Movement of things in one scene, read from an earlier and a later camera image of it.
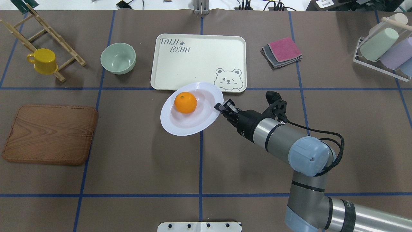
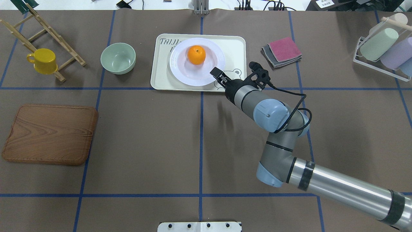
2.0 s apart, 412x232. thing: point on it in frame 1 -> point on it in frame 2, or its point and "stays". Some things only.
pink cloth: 284,49 stays
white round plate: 210,100 -> 196,75
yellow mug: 44,61 stays
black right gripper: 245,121 -> 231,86
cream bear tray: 179,60 stays
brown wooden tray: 52,134 stays
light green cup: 373,49 stays
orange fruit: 185,102 -> 196,54
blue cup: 406,68 stays
